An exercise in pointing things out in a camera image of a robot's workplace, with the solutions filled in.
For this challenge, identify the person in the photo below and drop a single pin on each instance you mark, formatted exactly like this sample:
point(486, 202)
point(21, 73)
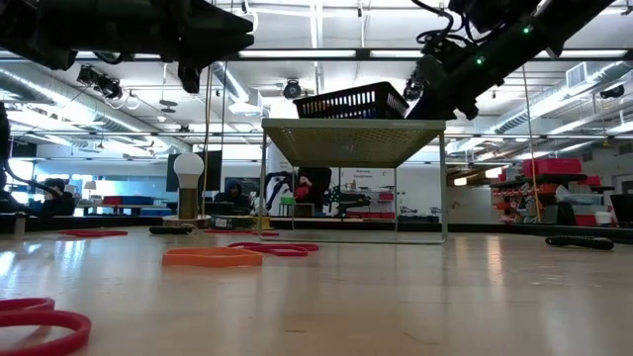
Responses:
point(235, 198)
point(311, 183)
point(57, 200)

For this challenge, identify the yellow green crayon box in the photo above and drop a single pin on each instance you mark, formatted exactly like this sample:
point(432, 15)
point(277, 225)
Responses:
point(237, 222)

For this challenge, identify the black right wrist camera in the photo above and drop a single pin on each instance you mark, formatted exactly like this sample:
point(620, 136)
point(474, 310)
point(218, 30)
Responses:
point(437, 49)

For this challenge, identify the dark wall panel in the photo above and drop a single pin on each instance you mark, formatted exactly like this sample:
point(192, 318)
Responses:
point(212, 170)

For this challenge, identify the black overhead frame bar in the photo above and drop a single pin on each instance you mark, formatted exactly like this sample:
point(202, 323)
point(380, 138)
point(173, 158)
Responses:
point(297, 55)

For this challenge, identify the orange rubber band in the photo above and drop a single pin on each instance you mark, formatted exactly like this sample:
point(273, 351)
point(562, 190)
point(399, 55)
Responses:
point(212, 258)

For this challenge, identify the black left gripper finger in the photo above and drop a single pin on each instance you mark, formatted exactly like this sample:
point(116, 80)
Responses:
point(222, 22)
point(222, 47)

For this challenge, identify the pale green perforated shelf riser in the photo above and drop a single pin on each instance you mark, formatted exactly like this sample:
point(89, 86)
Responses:
point(353, 141)

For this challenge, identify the white bulb lamp wooden base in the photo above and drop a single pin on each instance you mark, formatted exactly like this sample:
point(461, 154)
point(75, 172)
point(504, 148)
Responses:
point(188, 168)

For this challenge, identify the small white round object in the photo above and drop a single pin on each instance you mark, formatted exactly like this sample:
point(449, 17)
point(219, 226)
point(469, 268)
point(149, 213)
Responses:
point(260, 205)

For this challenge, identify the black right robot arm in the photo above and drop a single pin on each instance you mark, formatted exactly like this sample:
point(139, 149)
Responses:
point(544, 29)

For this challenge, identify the dark monitor screen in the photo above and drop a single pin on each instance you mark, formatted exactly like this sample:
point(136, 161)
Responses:
point(623, 207)

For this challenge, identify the black ceiling camera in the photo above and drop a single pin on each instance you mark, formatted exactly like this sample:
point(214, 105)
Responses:
point(99, 81)
point(292, 89)
point(612, 91)
point(411, 91)

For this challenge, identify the black slotted plastic basket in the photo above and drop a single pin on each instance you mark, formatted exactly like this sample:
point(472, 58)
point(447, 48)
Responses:
point(351, 104)

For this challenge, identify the storage rack with assorted bins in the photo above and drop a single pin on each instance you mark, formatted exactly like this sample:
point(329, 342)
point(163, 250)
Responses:
point(551, 167)

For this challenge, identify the small white table lamp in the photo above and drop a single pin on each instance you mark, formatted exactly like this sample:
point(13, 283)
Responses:
point(90, 186)

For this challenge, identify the white cup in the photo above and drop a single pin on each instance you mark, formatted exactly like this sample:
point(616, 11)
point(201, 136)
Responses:
point(603, 218)

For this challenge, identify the red rubber band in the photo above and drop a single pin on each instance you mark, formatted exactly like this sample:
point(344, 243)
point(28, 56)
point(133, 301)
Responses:
point(49, 316)
point(292, 251)
point(89, 233)
point(222, 231)

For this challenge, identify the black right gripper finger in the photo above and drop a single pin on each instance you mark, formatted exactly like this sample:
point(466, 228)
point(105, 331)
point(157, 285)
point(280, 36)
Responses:
point(445, 111)
point(419, 111)

